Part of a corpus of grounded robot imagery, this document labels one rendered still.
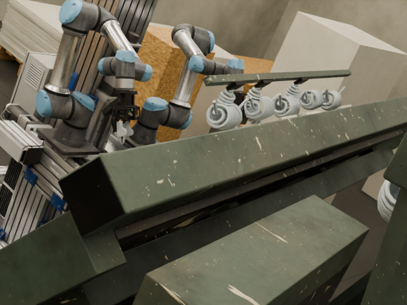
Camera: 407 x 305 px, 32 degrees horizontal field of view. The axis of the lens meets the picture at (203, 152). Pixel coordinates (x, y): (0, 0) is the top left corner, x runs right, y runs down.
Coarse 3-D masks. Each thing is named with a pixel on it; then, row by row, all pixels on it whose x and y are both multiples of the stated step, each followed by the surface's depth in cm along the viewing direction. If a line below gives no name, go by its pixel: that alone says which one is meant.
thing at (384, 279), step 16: (400, 144) 83; (400, 160) 83; (384, 176) 84; (400, 176) 83; (400, 192) 87; (400, 208) 87; (400, 224) 86; (384, 240) 89; (400, 240) 86; (384, 256) 88; (400, 256) 85; (368, 272) 211; (384, 272) 88; (400, 272) 86; (352, 288) 213; (368, 288) 90; (384, 288) 87; (400, 288) 87; (336, 304) 216; (352, 304) 214; (368, 304) 90; (384, 304) 87; (400, 304) 88
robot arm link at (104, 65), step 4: (100, 60) 285; (104, 60) 282; (108, 60) 280; (100, 64) 283; (104, 64) 281; (108, 64) 278; (100, 68) 284; (104, 68) 281; (108, 68) 279; (100, 72) 285; (104, 72) 283; (108, 72) 280; (112, 72) 279
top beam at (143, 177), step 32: (256, 128) 150; (288, 128) 164; (320, 128) 181; (352, 128) 201; (384, 128) 226; (96, 160) 104; (128, 160) 109; (160, 160) 116; (192, 160) 124; (224, 160) 133; (256, 160) 144; (288, 160) 157; (64, 192) 108; (96, 192) 105; (128, 192) 105; (160, 192) 112; (192, 192) 120; (96, 224) 106
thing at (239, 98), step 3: (234, 93) 323; (237, 93) 323; (240, 93) 322; (243, 93) 325; (246, 93) 325; (237, 96) 323; (240, 96) 322; (243, 96) 323; (237, 99) 323; (240, 99) 322; (243, 99) 323; (234, 102) 325; (237, 102) 323; (240, 102) 322; (237, 105) 323; (243, 105) 324; (240, 108) 324; (243, 108) 324; (243, 111) 324; (243, 114) 324; (243, 117) 325
